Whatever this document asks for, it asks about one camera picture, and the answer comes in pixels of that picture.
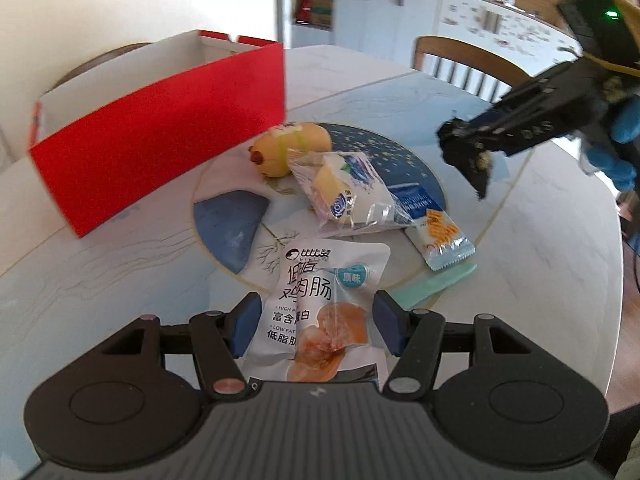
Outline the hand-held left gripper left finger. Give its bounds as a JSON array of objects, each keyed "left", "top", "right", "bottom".
[{"left": 102, "top": 291, "right": 264, "bottom": 401}]

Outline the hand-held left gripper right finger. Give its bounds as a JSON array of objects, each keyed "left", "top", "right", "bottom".
[{"left": 373, "top": 289, "right": 531, "bottom": 401}]

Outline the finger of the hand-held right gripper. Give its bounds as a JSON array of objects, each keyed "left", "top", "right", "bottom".
[
  {"left": 437, "top": 119, "right": 497, "bottom": 154},
  {"left": 449, "top": 146, "right": 507, "bottom": 201}
]

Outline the mint green pouch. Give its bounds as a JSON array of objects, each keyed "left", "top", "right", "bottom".
[{"left": 387, "top": 262, "right": 478, "bottom": 311}]

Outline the blue white cracker packet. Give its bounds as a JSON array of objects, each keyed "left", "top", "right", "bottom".
[{"left": 385, "top": 182, "right": 475, "bottom": 272}]

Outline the white chicken sausage pouch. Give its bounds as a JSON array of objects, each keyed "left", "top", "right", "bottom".
[{"left": 240, "top": 240, "right": 392, "bottom": 387}]

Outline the clear cake snack packet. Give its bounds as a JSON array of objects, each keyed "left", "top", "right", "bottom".
[{"left": 287, "top": 151, "right": 397, "bottom": 233}]

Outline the yellow plush bread toy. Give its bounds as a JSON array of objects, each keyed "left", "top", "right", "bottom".
[{"left": 249, "top": 121, "right": 333, "bottom": 179}]

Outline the red white cardboard box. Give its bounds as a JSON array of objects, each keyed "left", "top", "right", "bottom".
[{"left": 27, "top": 30, "right": 287, "bottom": 238}]

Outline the white marble desktop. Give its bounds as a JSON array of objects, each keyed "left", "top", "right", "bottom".
[{"left": 0, "top": 45, "right": 631, "bottom": 461}]

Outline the person's right hand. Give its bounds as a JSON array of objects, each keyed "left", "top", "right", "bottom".
[{"left": 581, "top": 96, "right": 640, "bottom": 194}]

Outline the grey storage cabinet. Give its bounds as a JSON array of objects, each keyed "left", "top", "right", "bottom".
[{"left": 290, "top": 0, "right": 640, "bottom": 111}]

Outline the brown cardboard carton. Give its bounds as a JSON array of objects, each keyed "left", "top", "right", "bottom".
[{"left": 305, "top": 0, "right": 334, "bottom": 29}]

